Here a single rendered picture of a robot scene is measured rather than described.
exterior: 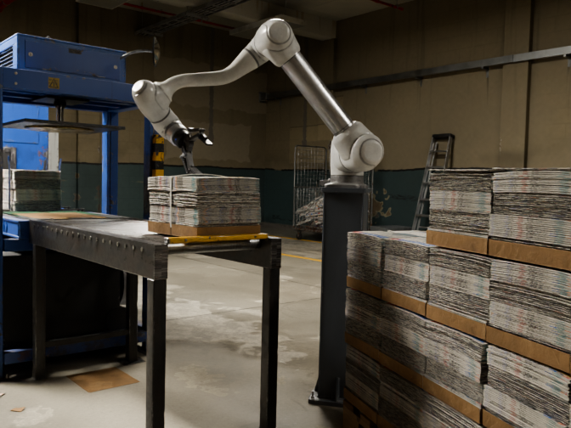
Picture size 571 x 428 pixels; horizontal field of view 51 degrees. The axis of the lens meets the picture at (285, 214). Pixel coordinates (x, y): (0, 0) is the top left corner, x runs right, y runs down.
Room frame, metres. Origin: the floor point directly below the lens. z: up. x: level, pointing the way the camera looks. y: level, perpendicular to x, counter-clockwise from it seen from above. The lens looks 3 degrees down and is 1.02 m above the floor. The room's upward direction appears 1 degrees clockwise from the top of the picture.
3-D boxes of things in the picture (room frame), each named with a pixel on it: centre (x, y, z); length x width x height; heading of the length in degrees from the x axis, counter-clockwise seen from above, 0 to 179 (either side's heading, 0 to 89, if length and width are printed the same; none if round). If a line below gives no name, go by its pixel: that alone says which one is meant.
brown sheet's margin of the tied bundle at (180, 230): (2.26, 0.25, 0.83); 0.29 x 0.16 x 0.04; 130
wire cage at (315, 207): (10.49, -0.81, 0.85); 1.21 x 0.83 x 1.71; 40
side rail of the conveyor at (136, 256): (2.50, 0.85, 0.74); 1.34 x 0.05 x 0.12; 40
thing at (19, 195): (3.88, 1.68, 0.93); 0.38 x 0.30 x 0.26; 40
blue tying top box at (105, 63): (3.44, 1.31, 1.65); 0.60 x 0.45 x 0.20; 130
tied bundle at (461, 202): (1.78, -0.67, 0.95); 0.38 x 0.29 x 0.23; 111
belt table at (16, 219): (3.44, 1.31, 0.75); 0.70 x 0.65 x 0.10; 40
